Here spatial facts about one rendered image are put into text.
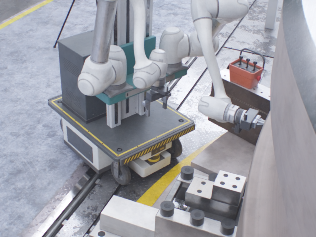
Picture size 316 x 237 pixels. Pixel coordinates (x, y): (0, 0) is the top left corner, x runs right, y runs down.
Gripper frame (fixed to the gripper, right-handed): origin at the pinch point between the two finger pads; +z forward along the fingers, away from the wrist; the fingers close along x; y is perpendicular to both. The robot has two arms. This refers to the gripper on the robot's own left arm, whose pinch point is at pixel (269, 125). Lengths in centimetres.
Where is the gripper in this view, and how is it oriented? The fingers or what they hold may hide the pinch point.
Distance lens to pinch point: 224.0
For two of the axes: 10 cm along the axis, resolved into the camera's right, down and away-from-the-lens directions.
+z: 8.6, 3.0, -4.1
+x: 5.0, -4.6, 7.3
